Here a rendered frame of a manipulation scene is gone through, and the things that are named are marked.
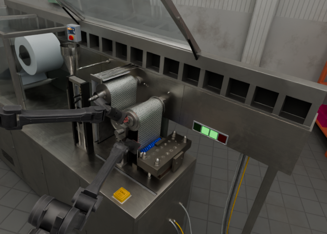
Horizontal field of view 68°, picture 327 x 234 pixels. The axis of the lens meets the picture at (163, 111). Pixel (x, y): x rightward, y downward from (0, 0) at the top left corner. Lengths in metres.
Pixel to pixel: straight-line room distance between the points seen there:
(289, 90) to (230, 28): 3.22
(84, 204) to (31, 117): 0.45
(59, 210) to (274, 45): 4.27
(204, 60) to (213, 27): 3.02
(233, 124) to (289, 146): 0.32
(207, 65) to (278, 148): 0.60
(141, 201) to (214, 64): 0.89
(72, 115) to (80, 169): 0.56
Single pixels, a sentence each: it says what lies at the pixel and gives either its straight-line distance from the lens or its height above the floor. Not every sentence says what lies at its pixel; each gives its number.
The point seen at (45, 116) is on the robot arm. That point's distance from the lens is 1.22.
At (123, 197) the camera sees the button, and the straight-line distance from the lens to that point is 1.48.
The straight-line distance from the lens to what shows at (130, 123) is 1.49.
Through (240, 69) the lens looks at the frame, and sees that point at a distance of 1.38.
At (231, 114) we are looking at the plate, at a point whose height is 1.37.
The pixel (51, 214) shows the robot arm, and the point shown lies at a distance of 0.72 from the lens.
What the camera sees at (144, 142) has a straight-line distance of 1.61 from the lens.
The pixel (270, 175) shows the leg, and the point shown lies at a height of 0.96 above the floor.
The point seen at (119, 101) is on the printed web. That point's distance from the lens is 1.64.
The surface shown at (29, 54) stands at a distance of 2.12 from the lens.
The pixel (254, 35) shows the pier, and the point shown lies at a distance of 4.36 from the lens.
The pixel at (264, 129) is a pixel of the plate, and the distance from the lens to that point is 1.45.
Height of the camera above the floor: 2.06
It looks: 30 degrees down
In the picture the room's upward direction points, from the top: 6 degrees clockwise
